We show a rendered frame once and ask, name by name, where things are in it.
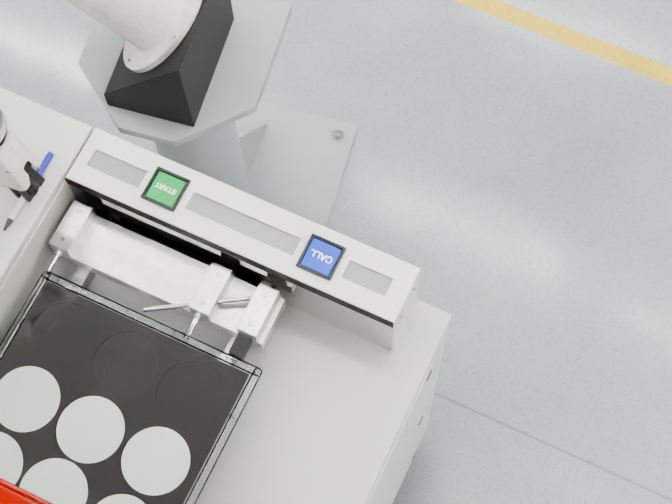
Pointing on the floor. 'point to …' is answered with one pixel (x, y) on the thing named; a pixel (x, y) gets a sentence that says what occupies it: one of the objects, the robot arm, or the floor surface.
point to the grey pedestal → (242, 119)
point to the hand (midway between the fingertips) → (23, 185)
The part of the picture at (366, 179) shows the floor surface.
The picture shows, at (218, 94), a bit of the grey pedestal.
